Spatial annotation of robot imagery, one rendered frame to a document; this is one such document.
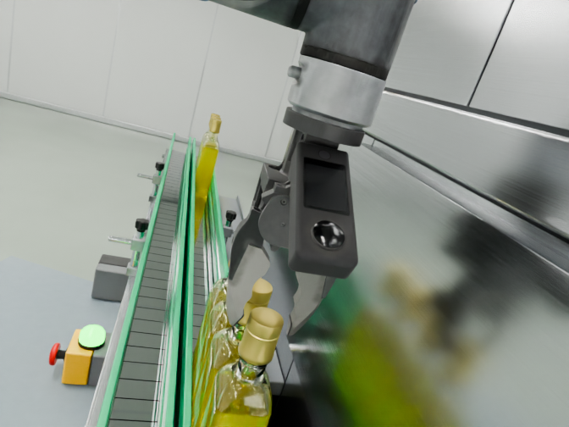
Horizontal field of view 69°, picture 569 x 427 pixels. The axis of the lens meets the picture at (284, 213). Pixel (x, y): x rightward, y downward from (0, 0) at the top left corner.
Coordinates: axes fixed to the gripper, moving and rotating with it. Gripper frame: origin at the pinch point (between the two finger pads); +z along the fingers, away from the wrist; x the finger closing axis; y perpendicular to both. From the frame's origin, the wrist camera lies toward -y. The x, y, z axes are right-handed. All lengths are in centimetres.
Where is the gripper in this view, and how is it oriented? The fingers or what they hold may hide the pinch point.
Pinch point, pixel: (265, 323)
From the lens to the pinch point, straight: 41.7
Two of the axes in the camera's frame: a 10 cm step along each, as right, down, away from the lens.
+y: -1.2, -3.6, 9.3
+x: -9.5, -2.3, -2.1
